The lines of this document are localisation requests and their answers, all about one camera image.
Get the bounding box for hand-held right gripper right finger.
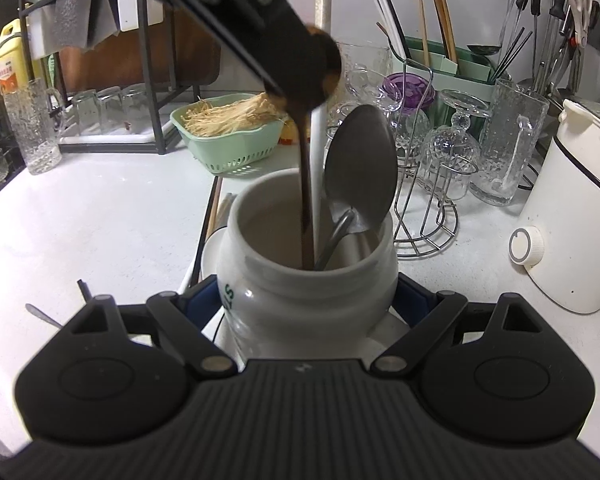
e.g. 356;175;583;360
370;272;556;379

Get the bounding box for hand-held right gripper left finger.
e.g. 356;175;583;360
55;275;239;379

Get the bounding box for white ceramic spoon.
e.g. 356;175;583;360
200;227;231;286

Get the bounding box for brown wooden chopstick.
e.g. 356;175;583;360
206;191;237;243
189;175;224;292

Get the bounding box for white chopstick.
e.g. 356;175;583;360
310;0;334;258

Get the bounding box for white ceramic mug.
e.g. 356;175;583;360
214;167;400;361

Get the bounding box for metal spoon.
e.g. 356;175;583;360
314;104;399;272

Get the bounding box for dark wooden spoon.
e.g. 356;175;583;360
275;24;343;272

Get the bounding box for hanging metal utensils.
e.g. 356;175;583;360
499;0;600;98

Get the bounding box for white knife holder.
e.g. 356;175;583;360
27;0;165;60

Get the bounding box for wooden cutting board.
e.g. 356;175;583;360
55;0;223;97

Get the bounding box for enoki mushrooms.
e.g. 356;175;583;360
180;94;287;138

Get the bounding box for upturned drinking glass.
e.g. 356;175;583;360
70;89;103;136
96;86;128;133
120;83;151;131

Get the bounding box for grey mesh cloth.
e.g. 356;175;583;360
40;0;123;50

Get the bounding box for green plastic basket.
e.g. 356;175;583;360
170;92;288;177

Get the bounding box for clear glass pitcher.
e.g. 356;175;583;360
329;41;396;111

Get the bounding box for dark metal dish rack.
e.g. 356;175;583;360
17;0;216;156

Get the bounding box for tall ribbed glass mug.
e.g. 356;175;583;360
469;78;551;207

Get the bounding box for white electric pot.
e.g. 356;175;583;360
508;97;600;349

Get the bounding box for yellow detergent bottle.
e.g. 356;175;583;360
0;18;37;97

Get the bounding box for textured glass mug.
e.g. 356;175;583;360
3;78;65;176

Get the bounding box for wooden chopsticks bundle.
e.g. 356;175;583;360
417;0;459;67

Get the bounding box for green utensil holder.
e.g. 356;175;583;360
391;35;497;113

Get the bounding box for black chopsticks pair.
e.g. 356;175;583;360
489;29;534;84

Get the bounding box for white kitchen scissors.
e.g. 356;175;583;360
564;0;600;50

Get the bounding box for metal wire cup rack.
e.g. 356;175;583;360
392;57;479;260

